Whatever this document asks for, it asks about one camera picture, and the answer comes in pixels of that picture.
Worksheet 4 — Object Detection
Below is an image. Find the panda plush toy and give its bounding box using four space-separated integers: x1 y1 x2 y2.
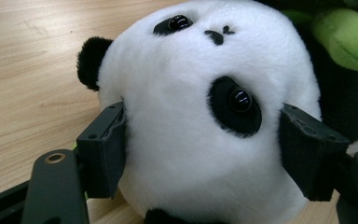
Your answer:
76 0 358 224

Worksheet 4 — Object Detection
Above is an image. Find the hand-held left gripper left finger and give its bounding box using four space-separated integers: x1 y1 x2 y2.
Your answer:
76 102 127 200

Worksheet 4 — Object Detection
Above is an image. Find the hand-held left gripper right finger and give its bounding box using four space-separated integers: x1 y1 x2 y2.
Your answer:
279 103 352 203

